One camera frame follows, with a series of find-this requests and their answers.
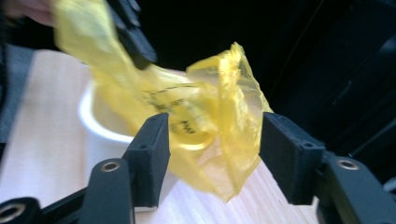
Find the white plastic bin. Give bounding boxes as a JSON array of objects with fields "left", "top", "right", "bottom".
[{"left": 78, "top": 82, "right": 180, "bottom": 213}]

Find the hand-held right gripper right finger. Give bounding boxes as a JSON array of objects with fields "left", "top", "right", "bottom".
[{"left": 259, "top": 112, "right": 327, "bottom": 205}]

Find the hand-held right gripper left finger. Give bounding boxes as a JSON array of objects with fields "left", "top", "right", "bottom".
[{"left": 123, "top": 112, "right": 171, "bottom": 209}]

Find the yellow plastic bag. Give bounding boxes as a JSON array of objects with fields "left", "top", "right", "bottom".
[{"left": 50, "top": 0, "right": 275, "bottom": 203}]

